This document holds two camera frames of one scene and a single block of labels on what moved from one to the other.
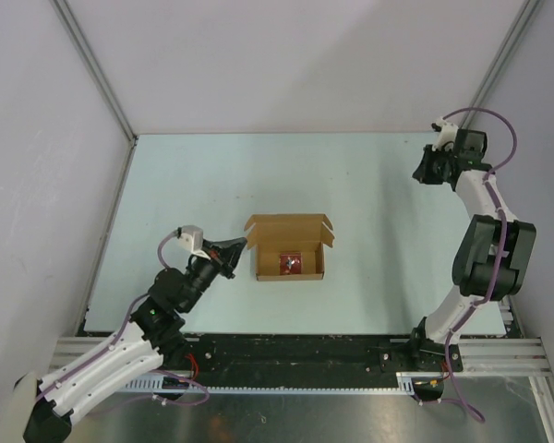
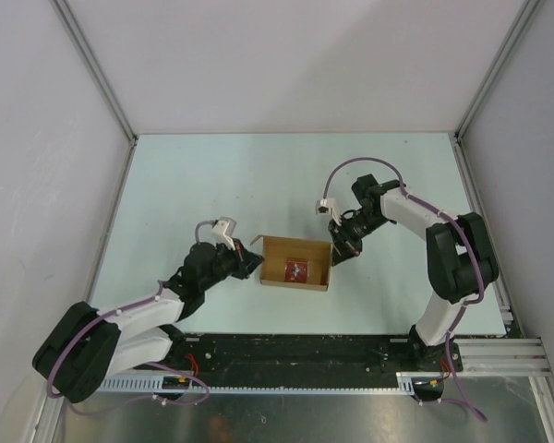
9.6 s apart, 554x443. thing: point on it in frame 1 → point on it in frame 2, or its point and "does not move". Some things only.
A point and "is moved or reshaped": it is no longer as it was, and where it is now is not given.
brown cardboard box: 289,246 is moved or reshaped
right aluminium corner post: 526,11 does not move
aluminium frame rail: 477,354 does not move
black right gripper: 422,173 → 343,248
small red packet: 290,263 is moved or reshaped
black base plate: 313,353 does not move
